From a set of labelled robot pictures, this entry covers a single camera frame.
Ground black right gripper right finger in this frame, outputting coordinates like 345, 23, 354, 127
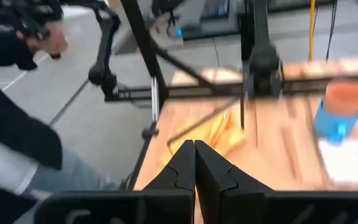
195, 139, 273, 193

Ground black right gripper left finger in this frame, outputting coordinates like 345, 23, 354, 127
142, 139, 196, 192

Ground blue plastic mug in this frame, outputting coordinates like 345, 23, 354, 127
313, 99, 358, 146

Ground white napkin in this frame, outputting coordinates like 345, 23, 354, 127
317, 105, 358, 184

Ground peach plastic cup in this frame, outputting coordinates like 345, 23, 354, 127
323, 80, 358, 118

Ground yellow waffle cloth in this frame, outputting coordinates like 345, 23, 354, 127
163, 110, 248, 162

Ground wooden board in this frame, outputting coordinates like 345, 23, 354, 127
166, 90, 247, 147

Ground person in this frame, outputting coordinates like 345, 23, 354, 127
0, 0, 117, 224

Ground yellow hanging cable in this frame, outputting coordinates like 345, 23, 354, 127
308, 0, 316, 62

